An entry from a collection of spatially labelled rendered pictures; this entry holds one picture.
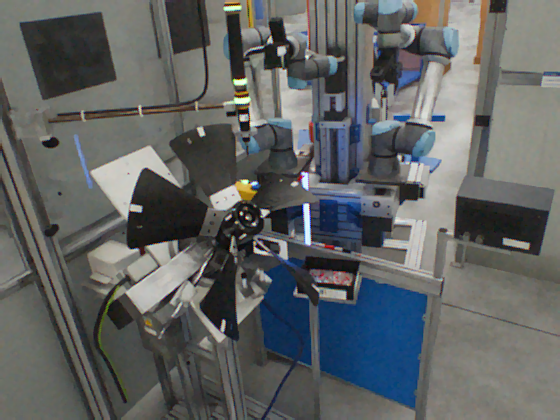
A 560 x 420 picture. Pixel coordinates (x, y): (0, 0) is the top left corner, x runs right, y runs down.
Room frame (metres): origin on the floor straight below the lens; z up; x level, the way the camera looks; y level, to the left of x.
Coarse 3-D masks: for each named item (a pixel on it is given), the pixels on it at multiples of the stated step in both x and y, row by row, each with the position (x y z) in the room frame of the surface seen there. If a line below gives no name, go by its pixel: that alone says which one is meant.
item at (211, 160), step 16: (208, 128) 1.47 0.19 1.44; (224, 128) 1.48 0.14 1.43; (176, 144) 1.42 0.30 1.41; (192, 144) 1.43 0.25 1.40; (208, 144) 1.43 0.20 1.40; (224, 144) 1.43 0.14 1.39; (192, 160) 1.39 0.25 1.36; (208, 160) 1.39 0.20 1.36; (224, 160) 1.39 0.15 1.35; (208, 176) 1.36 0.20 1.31; (224, 176) 1.35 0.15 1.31; (208, 192) 1.33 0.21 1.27
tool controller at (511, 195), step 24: (480, 192) 1.24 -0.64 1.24; (504, 192) 1.22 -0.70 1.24; (528, 192) 1.19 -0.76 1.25; (552, 192) 1.17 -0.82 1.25; (456, 216) 1.26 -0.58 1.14; (480, 216) 1.21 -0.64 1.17; (504, 216) 1.17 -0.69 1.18; (528, 216) 1.13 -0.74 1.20; (480, 240) 1.21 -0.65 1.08; (504, 240) 1.19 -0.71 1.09; (528, 240) 1.15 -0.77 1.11
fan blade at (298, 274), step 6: (276, 258) 1.19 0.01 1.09; (282, 258) 1.29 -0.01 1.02; (282, 264) 1.18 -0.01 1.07; (288, 264) 1.22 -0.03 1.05; (288, 270) 1.17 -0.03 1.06; (294, 270) 1.21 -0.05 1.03; (300, 270) 1.28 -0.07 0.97; (294, 276) 1.16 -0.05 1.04; (300, 276) 1.20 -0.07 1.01; (306, 276) 1.26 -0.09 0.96; (312, 276) 1.30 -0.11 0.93; (300, 282) 1.16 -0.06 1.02; (306, 282) 1.19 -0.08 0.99; (312, 282) 1.24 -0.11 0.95; (306, 288) 1.15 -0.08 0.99; (312, 288) 1.19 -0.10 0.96; (318, 288) 1.23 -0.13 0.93; (306, 294) 1.12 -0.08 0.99; (312, 294) 1.15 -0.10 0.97; (318, 294) 1.19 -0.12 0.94; (312, 300) 1.12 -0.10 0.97; (318, 300) 1.15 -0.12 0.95
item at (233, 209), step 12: (240, 204) 1.25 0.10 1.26; (252, 204) 1.27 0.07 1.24; (240, 216) 1.21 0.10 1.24; (252, 216) 1.25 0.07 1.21; (228, 228) 1.20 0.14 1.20; (240, 228) 1.18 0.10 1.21; (252, 228) 1.21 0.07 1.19; (216, 240) 1.22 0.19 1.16; (228, 240) 1.23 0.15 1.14; (240, 240) 1.20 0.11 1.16
